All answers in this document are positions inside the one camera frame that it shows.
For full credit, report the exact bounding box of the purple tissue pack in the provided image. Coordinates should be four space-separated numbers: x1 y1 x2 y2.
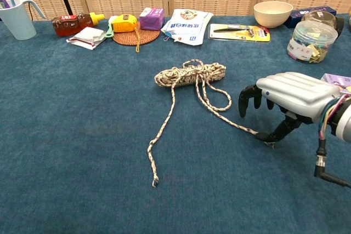
139 7 165 31

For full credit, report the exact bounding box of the purple white small box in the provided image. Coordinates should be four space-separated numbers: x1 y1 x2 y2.
320 73 351 95

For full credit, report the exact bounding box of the clear jar of clips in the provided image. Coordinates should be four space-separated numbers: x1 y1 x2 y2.
286 20 338 64

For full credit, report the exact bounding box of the razor in yellow blister pack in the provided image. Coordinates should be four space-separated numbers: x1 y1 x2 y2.
208 23 271 43

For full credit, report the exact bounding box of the black wrist connector cable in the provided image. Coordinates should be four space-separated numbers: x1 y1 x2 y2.
314 135 351 188

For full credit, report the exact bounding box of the light green brush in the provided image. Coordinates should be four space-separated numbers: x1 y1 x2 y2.
104 14 121 39

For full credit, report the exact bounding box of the white sachet red print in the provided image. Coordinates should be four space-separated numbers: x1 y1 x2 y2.
66 26 107 50

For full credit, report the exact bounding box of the cream bowl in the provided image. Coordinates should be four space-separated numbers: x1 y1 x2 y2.
253 1 294 29

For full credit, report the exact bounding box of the blue table cloth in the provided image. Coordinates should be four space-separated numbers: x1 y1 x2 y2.
0 13 351 234

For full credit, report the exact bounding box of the yellow tape measure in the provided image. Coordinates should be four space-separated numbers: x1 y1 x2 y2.
112 14 141 53

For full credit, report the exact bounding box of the amber honey bottle yellow cap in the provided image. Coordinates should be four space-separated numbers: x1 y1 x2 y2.
51 12 106 37

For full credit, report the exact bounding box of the round woven coaster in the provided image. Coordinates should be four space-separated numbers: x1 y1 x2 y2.
112 21 161 47

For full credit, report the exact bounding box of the white printed salt bag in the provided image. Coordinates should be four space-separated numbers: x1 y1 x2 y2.
160 8 214 46

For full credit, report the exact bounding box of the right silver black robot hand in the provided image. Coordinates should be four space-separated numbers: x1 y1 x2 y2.
237 71 342 143

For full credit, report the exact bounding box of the dark blue box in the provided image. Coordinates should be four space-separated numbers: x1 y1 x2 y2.
284 5 337 29

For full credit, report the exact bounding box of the light blue handled cup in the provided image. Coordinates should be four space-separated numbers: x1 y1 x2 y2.
0 0 47 41

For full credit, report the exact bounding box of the white speckled braided rope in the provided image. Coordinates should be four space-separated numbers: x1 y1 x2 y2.
147 58 276 189

